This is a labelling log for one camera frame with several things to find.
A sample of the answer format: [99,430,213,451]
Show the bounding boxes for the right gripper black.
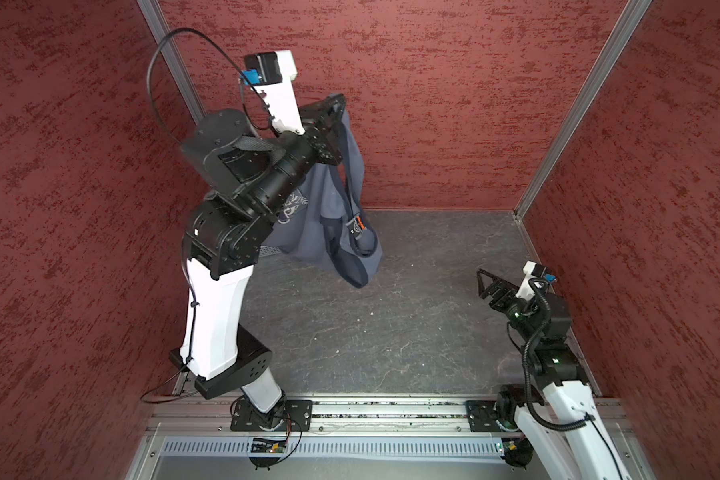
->
[474,269,540,343]

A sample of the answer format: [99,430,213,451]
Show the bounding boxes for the grey blue tank top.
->
[263,111,383,288]

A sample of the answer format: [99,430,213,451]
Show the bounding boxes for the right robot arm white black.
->
[467,261,630,479]

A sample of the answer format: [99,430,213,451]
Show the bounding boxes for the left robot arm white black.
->
[169,94,346,431]

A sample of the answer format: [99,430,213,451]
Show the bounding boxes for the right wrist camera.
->
[515,261,557,301]

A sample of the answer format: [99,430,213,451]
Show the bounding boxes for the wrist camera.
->
[515,261,557,301]
[243,50,305,134]

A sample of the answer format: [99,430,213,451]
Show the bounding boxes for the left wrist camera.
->
[243,50,305,134]

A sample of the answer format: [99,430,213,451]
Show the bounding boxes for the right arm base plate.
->
[465,397,526,434]

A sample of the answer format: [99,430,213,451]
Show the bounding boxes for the left corner aluminium post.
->
[136,0,240,194]

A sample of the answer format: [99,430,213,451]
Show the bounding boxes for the corner aluminium post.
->
[136,0,240,194]
[513,0,652,224]

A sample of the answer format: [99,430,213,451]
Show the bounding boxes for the right connector board with wires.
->
[501,431,534,470]

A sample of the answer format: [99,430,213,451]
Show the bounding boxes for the connector board with wires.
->
[501,431,534,470]
[248,414,304,470]

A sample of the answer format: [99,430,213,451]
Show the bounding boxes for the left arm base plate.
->
[229,397,313,433]

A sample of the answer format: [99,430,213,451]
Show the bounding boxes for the left connector board with wires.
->
[248,414,304,470]

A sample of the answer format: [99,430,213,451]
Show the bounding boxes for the right corner aluminium post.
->
[513,0,652,224]

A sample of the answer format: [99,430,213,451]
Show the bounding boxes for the perforated cable duct strip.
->
[160,436,504,462]

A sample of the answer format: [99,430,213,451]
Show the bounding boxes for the aluminium front rail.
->
[146,394,634,436]

